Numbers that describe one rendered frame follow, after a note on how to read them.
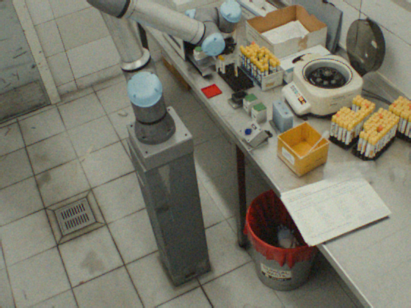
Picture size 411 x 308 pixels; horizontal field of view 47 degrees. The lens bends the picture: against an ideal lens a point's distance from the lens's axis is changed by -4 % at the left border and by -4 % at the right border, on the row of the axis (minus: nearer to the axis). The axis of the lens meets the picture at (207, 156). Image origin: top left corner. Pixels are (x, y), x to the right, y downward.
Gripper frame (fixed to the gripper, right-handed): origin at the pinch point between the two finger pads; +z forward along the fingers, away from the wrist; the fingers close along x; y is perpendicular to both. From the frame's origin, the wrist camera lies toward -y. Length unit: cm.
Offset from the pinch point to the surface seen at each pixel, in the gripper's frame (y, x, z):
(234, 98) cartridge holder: 20.8, 0.4, 3.7
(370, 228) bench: 88, 9, -32
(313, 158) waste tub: 59, 7, -22
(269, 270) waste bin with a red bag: 90, -6, 45
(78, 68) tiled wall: -90, -39, 152
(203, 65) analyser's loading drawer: -2.1, -0.7, 16.0
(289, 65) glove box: 16.5, 28.6, 1.8
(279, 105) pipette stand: 34.5, 8.8, -12.2
